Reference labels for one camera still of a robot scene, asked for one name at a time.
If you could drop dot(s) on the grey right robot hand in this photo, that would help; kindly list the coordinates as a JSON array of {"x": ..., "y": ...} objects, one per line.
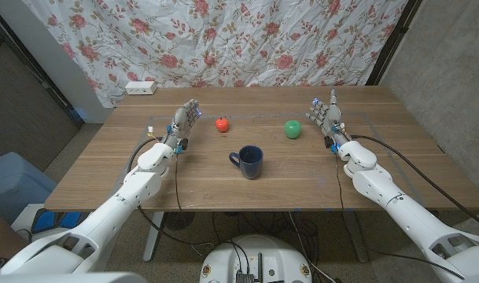
[{"x": 332, "y": 118}]

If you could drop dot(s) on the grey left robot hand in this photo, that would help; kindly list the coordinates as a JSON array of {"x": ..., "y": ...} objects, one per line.
[{"x": 182, "y": 122}]

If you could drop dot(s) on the dark blue mug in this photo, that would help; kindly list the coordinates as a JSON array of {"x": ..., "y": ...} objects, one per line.
[{"x": 251, "y": 167}]

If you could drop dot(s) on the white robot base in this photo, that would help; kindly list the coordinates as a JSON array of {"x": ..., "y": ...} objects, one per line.
[{"x": 223, "y": 259}]

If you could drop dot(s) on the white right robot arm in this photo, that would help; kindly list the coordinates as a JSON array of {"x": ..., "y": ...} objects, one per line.
[{"x": 404, "y": 212}]

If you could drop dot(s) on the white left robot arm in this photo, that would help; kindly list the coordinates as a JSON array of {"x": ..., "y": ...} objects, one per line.
[{"x": 105, "y": 220}]

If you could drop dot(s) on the red toy tomato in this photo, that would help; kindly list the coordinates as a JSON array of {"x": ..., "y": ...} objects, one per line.
[{"x": 222, "y": 126}]

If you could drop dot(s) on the green toy apple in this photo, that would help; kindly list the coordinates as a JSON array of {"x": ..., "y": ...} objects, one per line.
[{"x": 292, "y": 129}]

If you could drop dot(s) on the white power strip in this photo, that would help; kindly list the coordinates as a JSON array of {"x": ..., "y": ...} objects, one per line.
[{"x": 141, "y": 88}]

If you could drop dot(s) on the floral fabric backdrop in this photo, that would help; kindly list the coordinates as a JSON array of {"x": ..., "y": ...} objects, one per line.
[{"x": 223, "y": 39}]

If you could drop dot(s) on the black backdrop pole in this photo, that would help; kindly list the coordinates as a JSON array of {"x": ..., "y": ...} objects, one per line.
[{"x": 392, "y": 39}]

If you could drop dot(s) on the black floor fan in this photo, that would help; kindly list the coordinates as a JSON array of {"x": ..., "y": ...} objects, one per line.
[{"x": 179, "y": 221}]

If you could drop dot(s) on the metal table leg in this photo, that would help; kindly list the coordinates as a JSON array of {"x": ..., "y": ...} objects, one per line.
[
  {"x": 152, "y": 239},
  {"x": 357, "y": 239}
]

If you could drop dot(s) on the white mat with blue shapes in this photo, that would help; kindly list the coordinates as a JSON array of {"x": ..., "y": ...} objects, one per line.
[{"x": 46, "y": 220}]

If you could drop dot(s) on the white robot torso cover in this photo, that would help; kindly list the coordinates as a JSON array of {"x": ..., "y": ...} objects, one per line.
[{"x": 66, "y": 278}]

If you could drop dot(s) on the person bare leg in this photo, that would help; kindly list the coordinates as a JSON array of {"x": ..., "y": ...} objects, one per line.
[{"x": 3, "y": 236}]

